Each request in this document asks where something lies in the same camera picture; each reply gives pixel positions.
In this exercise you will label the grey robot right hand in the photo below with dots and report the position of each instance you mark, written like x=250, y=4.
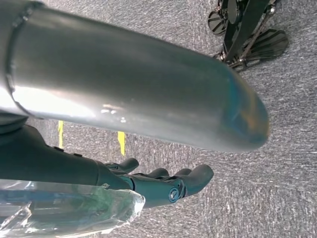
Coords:
x=124, y=82

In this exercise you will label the yellow floor tape outline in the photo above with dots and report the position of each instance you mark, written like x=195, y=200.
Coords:
x=121, y=143

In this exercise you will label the shiny reflective silver cover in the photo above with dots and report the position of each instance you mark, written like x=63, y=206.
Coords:
x=74, y=210

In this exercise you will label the black robot foot assembly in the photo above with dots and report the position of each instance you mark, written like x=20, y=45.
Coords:
x=238, y=33

